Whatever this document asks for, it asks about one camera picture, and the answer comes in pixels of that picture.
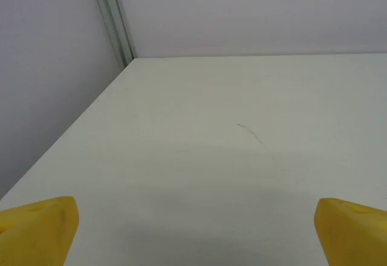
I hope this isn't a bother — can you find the aluminium left corner post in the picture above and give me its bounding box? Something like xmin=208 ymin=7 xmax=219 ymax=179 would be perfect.
xmin=89 ymin=0 xmax=135 ymax=71

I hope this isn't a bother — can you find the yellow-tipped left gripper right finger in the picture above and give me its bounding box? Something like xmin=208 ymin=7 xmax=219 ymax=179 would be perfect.
xmin=313 ymin=198 xmax=387 ymax=266

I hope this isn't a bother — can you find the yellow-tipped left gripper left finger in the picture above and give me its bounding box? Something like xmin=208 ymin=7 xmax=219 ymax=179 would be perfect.
xmin=0 ymin=196 xmax=80 ymax=266

